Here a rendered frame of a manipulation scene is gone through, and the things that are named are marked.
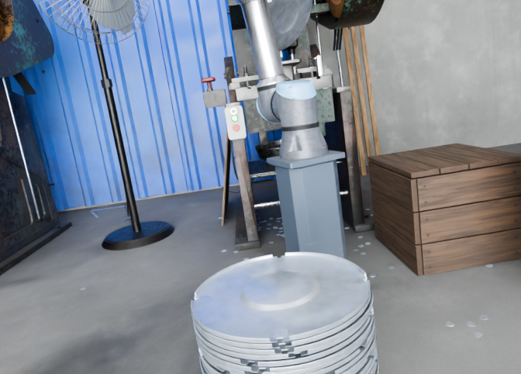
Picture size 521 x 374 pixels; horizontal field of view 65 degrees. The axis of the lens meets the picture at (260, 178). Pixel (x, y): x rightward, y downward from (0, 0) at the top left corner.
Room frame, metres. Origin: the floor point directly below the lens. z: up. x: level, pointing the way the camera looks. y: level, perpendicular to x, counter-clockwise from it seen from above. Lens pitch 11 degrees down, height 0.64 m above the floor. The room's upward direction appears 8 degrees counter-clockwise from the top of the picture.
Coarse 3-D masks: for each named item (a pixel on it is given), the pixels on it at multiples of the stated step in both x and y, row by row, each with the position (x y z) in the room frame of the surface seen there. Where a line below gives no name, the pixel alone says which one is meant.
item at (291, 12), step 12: (276, 0) 1.60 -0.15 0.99; (288, 0) 1.65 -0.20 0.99; (300, 0) 1.70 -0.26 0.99; (276, 12) 1.64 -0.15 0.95; (288, 12) 1.70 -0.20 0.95; (300, 12) 1.74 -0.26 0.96; (276, 24) 1.68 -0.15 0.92; (288, 24) 1.74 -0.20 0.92; (300, 24) 1.78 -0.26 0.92; (276, 36) 1.71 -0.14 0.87; (288, 36) 1.77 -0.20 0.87
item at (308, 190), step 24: (288, 168) 1.19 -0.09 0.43; (312, 168) 1.18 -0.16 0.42; (336, 168) 1.24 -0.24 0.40; (288, 192) 1.21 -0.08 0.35; (312, 192) 1.18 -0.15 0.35; (336, 192) 1.21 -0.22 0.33; (288, 216) 1.23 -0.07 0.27; (312, 216) 1.18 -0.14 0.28; (336, 216) 1.21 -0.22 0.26; (288, 240) 1.26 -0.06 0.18; (312, 240) 1.18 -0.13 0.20; (336, 240) 1.20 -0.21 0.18
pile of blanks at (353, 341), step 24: (360, 312) 0.53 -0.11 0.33; (216, 336) 0.53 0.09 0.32; (312, 336) 0.48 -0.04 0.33; (336, 336) 0.49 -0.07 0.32; (360, 336) 0.52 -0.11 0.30; (216, 360) 0.52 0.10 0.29; (240, 360) 0.50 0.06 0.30; (264, 360) 0.50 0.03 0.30; (288, 360) 0.48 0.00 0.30; (312, 360) 0.49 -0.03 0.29; (336, 360) 0.50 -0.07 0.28; (360, 360) 0.52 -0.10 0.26
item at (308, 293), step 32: (288, 256) 0.76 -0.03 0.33; (320, 256) 0.74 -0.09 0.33; (224, 288) 0.66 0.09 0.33; (256, 288) 0.63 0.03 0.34; (288, 288) 0.61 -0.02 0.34; (320, 288) 0.61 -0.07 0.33; (352, 288) 0.59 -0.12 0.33; (224, 320) 0.55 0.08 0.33; (256, 320) 0.54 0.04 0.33; (288, 320) 0.53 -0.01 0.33; (320, 320) 0.51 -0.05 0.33
